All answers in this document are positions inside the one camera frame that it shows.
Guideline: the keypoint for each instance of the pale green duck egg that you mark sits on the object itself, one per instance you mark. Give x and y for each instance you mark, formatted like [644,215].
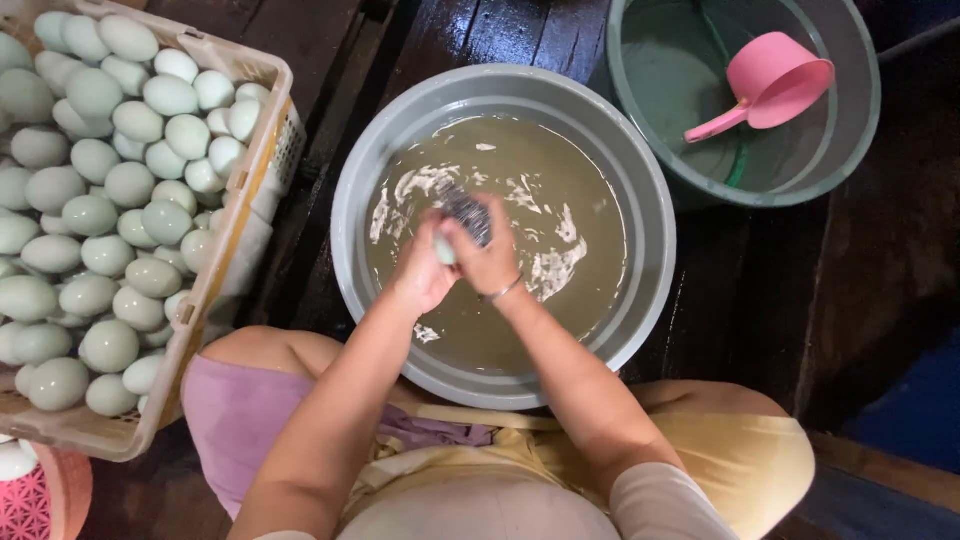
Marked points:
[444,249]

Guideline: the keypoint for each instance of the pink plastic water dipper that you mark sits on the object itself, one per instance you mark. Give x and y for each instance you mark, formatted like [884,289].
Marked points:
[772,82]

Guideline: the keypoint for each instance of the green plastic bucket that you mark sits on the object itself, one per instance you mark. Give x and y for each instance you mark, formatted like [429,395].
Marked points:
[742,97]

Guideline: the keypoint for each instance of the pink plastic basket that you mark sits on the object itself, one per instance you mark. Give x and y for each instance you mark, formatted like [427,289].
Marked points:
[41,495]

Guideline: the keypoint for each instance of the white egg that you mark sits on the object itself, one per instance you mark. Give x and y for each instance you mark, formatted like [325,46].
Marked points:
[13,459]

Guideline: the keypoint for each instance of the pile of pale green eggs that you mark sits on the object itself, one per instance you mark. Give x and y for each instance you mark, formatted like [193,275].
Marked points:
[105,210]

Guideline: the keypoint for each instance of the person's right hand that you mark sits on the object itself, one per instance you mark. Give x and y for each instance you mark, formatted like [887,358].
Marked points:
[487,255]

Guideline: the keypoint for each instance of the person's left hand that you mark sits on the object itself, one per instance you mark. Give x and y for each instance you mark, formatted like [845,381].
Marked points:
[421,271]

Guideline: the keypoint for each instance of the person's right fingers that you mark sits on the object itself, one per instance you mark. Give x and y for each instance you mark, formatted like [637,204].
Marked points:
[491,214]

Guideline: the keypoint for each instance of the beige plastic crate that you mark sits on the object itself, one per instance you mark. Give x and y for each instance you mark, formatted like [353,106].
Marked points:
[217,247]

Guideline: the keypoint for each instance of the person's left fingers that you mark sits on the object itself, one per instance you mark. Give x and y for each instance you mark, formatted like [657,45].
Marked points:
[431,225]

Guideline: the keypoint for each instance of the grey plastic wash basin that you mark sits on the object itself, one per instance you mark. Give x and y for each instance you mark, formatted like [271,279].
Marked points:
[502,236]

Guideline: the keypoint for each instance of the steel wool scrubber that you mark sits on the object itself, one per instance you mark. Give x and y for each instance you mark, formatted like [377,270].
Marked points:
[469,214]

